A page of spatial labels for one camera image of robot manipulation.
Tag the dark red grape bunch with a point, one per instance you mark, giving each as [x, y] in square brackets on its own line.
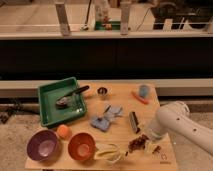
[143, 143]

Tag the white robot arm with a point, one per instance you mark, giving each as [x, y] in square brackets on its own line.
[174, 116]

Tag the small metal cup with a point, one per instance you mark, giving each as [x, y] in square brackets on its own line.
[102, 92]

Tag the small dark utensil on cloth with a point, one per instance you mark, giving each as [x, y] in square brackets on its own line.
[104, 113]

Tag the blue crumpled cloth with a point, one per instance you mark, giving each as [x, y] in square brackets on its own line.
[103, 122]

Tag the orange carrot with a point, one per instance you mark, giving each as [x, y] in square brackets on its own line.
[140, 99]

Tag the blue cup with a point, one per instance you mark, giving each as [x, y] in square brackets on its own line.
[144, 91]

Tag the black metal brush block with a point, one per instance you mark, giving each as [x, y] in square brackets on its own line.
[134, 122]

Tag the wooden board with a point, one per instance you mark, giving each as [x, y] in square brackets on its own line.
[119, 133]

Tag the green plastic tray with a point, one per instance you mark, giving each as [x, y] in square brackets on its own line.
[48, 94]

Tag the background green tray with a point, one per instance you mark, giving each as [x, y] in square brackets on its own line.
[111, 25]

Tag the orange fruit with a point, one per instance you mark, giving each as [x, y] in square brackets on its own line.
[63, 131]

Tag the orange bowl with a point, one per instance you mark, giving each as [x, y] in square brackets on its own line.
[81, 147]

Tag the purple bowl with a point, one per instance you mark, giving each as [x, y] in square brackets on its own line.
[43, 145]

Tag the black handled metal ladle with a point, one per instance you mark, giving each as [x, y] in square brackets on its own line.
[63, 101]

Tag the left white post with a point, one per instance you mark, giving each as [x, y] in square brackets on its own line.
[62, 18]

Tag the white post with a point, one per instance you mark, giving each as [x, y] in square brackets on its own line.
[125, 12]
[62, 18]

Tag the right white post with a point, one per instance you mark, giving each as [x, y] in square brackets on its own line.
[125, 12]

